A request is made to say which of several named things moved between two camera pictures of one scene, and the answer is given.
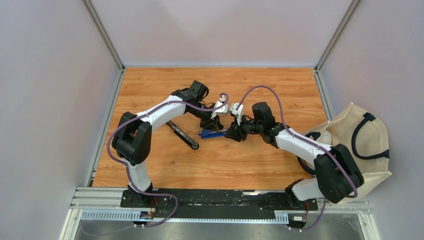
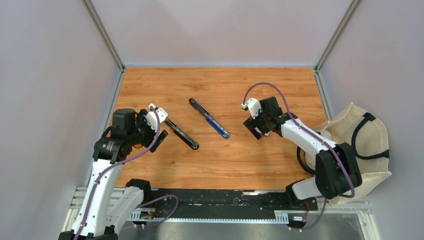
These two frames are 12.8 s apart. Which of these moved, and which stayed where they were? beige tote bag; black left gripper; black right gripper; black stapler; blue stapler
Moved: black right gripper; black left gripper; blue stapler
Stayed: beige tote bag; black stapler
